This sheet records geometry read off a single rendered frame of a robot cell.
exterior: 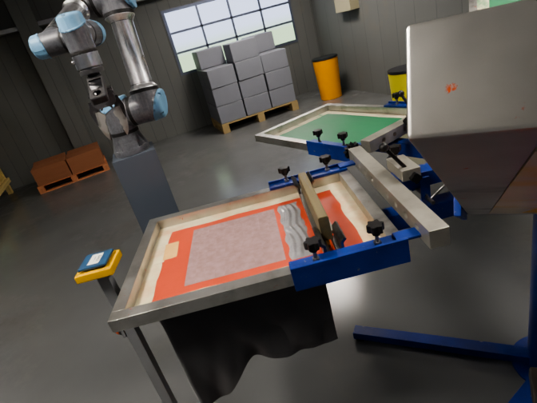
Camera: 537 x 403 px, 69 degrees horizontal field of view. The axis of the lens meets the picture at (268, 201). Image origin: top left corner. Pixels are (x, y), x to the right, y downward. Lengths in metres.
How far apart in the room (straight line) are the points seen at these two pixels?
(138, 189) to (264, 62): 5.33
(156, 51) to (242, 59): 1.68
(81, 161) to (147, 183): 5.16
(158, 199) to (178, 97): 6.00
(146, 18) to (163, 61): 0.73
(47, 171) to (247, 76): 3.46
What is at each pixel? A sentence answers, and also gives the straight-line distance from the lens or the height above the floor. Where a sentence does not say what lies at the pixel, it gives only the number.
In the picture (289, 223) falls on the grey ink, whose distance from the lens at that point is 1.28.
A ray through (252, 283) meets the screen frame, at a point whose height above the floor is 0.99.
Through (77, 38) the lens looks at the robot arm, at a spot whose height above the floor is 1.65.
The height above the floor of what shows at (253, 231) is 0.96.
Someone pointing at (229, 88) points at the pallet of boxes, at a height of 0.69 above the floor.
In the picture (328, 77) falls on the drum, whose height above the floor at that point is 0.39.
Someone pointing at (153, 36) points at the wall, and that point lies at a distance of 7.65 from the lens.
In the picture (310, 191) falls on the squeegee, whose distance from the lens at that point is 1.23.
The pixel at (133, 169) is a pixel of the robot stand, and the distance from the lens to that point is 1.74.
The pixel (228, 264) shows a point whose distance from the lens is 1.18.
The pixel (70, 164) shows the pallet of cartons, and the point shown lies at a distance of 6.90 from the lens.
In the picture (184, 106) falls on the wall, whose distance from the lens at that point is 7.74.
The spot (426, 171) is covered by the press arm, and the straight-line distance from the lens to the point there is 1.29.
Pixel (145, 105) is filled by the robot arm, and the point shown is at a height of 1.38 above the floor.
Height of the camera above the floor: 1.57
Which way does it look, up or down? 24 degrees down
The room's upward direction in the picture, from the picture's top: 15 degrees counter-clockwise
